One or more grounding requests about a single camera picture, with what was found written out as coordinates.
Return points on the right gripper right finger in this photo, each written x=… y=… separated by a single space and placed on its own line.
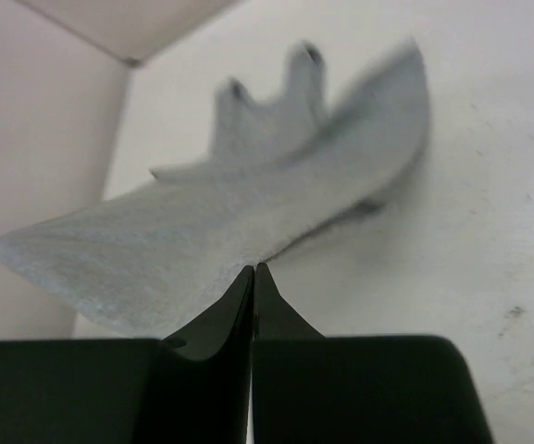
x=274 y=317

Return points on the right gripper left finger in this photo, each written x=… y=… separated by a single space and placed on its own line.
x=209 y=369

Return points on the grey tank top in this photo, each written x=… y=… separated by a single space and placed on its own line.
x=147 y=262

